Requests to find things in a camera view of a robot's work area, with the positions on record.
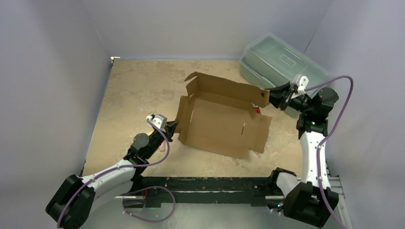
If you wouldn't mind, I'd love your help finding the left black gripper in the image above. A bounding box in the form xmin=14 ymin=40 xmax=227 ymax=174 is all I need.
xmin=144 ymin=120 xmax=178 ymax=159

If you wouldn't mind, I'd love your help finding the brown cardboard box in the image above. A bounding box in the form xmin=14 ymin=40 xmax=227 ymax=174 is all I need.
xmin=175 ymin=72 xmax=272 ymax=159

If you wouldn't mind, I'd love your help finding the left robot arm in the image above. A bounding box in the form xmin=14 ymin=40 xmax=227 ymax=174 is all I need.
xmin=45 ymin=115 xmax=178 ymax=229

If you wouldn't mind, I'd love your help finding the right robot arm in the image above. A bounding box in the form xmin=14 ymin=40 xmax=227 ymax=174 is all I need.
xmin=268 ymin=83 xmax=339 ymax=228

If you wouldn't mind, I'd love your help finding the orange pink highlighter marker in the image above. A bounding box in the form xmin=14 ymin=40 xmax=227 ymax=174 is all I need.
xmin=159 ymin=142 xmax=166 ymax=152

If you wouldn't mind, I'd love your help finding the translucent green plastic toolbox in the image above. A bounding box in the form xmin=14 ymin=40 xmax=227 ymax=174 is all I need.
xmin=239 ymin=32 xmax=334 ymax=118

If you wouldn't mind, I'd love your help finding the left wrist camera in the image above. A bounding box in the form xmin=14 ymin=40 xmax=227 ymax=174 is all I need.
xmin=146 ymin=114 xmax=167 ymax=132

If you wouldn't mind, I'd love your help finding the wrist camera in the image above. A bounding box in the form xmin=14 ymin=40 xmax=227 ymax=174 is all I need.
xmin=146 ymin=114 xmax=167 ymax=132
xmin=290 ymin=74 xmax=309 ymax=95

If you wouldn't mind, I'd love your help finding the red handled adjustable wrench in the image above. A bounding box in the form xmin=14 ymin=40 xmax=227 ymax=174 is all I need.
xmin=252 ymin=104 xmax=261 ymax=114

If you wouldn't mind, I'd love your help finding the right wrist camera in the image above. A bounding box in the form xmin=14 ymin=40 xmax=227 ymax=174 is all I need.
xmin=290 ymin=74 xmax=309 ymax=95

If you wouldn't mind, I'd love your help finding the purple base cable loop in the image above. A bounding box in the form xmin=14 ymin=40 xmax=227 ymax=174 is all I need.
xmin=121 ymin=186 xmax=177 ymax=223

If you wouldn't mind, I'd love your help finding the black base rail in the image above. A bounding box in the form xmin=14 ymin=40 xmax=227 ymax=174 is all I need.
xmin=129 ymin=177 xmax=284 ymax=208

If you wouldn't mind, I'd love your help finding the aluminium frame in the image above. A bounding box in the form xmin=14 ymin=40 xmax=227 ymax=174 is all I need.
xmin=57 ymin=176 xmax=354 ymax=229

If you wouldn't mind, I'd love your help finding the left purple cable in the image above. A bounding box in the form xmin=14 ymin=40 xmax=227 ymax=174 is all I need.
xmin=56 ymin=118 xmax=171 ymax=229

